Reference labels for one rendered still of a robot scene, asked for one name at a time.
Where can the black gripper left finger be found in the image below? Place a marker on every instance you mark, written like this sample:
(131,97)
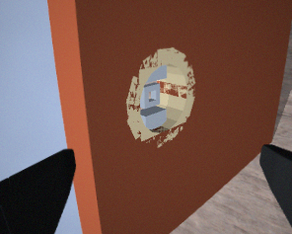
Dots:
(32,201)

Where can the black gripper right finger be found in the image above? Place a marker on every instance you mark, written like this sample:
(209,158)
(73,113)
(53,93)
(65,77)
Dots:
(276,164)

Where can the brown wooden door slab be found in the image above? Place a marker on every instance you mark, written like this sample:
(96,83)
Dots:
(225,66)

